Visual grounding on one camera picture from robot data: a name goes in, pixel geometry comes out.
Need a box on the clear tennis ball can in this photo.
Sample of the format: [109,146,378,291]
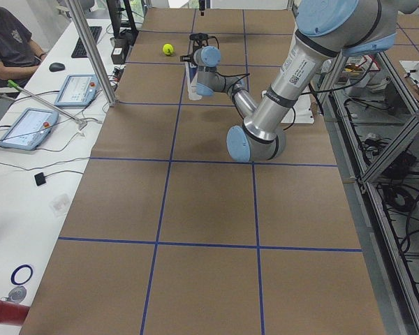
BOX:
[185,62,202,101]

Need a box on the yellow Wilson tennis ball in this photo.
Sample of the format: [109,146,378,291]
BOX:
[162,43,175,56]

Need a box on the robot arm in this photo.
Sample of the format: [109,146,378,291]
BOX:
[191,0,419,162]

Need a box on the blue tape strip crosswise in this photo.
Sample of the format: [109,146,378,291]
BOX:
[89,156,338,168]

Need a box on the blue tape strip lengthwise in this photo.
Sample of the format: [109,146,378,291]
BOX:
[138,10,197,335]

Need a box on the black box with label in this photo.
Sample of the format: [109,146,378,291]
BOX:
[111,38,129,65]

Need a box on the teach pendant far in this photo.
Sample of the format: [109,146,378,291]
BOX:
[54,74,100,108]

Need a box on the teach pendant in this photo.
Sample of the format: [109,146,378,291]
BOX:
[0,108,59,151]
[54,74,100,108]

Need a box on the black monitor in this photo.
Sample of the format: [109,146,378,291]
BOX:
[105,0,138,41]

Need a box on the small black square device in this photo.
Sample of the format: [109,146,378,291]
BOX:
[34,172,46,186]

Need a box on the black keyboard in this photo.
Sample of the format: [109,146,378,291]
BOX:
[71,26,103,59]

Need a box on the black computer mouse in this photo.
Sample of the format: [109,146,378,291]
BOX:
[49,62,66,73]

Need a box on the teach pendant near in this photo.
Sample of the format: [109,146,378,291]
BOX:
[0,108,59,151]

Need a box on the blue tape roll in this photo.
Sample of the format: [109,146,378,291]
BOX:
[10,264,34,286]

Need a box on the seated person dark shirt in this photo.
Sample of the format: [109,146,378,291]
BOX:
[0,6,47,88]

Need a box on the red cylinder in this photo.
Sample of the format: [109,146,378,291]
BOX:
[0,300,30,326]

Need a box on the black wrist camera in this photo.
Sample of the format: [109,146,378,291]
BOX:
[189,33,210,50]

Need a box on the aluminium frame post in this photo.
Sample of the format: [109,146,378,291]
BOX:
[66,0,117,107]

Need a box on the aluminium frame rack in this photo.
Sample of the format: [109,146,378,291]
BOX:
[316,45,419,334]

